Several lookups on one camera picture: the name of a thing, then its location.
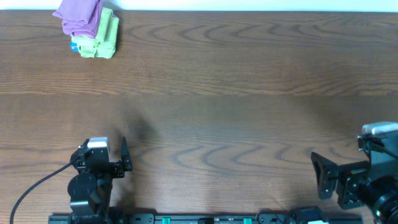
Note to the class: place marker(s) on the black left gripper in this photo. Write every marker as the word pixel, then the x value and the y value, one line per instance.
pixel 127 165

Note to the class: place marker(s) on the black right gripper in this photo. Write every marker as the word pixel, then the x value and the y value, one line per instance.
pixel 352 175

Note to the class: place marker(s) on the purple microfiber cloth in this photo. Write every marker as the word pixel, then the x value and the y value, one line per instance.
pixel 80 17

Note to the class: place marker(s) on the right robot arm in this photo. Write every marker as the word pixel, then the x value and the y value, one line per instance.
pixel 383 162

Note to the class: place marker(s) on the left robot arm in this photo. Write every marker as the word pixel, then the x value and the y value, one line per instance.
pixel 90 190

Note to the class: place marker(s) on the green folded cloth lower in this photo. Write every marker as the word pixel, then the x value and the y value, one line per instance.
pixel 107 48

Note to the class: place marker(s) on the green folded cloth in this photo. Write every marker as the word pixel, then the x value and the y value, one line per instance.
pixel 104 25
pixel 107 48

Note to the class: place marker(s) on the blue folded cloth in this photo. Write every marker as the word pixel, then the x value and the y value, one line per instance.
pixel 74 47

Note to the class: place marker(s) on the green folded cloth top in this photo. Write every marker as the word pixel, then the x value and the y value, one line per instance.
pixel 104 25

